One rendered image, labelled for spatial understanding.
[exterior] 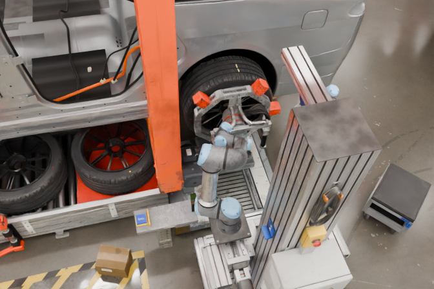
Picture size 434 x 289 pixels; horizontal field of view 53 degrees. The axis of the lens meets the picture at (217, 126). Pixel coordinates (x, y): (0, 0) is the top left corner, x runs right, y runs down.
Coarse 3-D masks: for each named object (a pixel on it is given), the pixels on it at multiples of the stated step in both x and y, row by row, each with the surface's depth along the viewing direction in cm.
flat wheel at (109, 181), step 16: (80, 128) 339; (96, 128) 343; (112, 128) 353; (128, 128) 353; (144, 128) 341; (80, 144) 329; (96, 144) 355; (112, 144) 338; (128, 144) 334; (144, 144) 355; (80, 160) 321; (96, 160) 325; (112, 160) 326; (144, 160) 323; (80, 176) 327; (96, 176) 313; (112, 176) 313; (128, 176) 314; (144, 176) 326; (112, 192) 325; (128, 192) 329
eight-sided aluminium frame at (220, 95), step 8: (232, 88) 288; (240, 88) 288; (248, 88) 288; (216, 96) 285; (224, 96) 284; (232, 96) 287; (240, 96) 288; (256, 96) 292; (264, 96) 301; (264, 104) 301; (200, 112) 291; (200, 120) 298; (256, 120) 322; (200, 128) 305; (200, 136) 313; (208, 136) 315
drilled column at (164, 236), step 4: (168, 228) 308; (160, 232) 311; (164, 232) 312; (168, 232) 313; (160, 236) 315; (164, 236) 317; (168, 236) 319; (160, 240) 321; (164, 240) 322; (168, 240) 324; (160, 244) 327; (164, 244) 329; (168, 244) 331; (160, 248) 333
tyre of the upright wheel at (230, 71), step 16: (208, 64) 296; (224, 64) 293; (240, 64) 297; (256, 64) 309; (192, 80) 298; (208, 80) 289; (224, 80) 285; (240, 80) 288; (272, 96) 311; (192, 112) 302; (192, 128) 317
